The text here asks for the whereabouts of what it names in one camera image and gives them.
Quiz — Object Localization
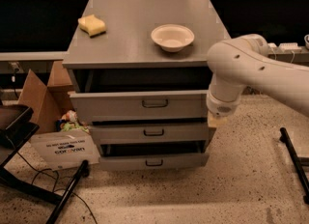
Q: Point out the grey top drawer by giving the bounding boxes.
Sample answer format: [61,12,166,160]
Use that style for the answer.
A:
[70,90,207,124]

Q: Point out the yellow sponge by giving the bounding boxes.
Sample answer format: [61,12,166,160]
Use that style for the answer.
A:
[78,14,106,37]

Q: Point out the grey drawer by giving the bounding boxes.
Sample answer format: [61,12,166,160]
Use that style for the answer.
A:
[99,153,209,171]
[90,123,209,144]
[70,90,207,124]

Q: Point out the grey bottom drawer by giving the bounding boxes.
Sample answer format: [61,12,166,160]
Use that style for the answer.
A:
[99,153,209,171]

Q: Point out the colourful items in box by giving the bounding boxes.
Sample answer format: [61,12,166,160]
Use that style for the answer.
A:
[56,110,90,133]

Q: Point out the black stand leg right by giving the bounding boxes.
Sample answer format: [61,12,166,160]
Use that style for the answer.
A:
[279,127,309,205]

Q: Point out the black floor cable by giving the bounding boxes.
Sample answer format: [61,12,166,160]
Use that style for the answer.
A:
[6,135,98,224]

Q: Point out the white power strip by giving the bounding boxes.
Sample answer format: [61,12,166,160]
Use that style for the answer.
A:
[268,42,301,53]

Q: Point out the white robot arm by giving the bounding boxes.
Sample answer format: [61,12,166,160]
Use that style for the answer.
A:
[207,34,309,128]

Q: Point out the black stand left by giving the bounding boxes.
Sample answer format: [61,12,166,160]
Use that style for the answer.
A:
[0,104,89,224]

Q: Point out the grey drawer cabinet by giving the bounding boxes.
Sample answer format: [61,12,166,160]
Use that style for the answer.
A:
[63,0,226,157]

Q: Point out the white paper bowl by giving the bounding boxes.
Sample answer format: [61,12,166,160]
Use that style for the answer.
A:
[151,24,195,52]

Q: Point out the brown cardboard box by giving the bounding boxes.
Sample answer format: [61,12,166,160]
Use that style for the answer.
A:
[18,61,99,171]

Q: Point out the grey middle drawer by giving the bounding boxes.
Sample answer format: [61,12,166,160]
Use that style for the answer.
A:
[90,123,209,144]

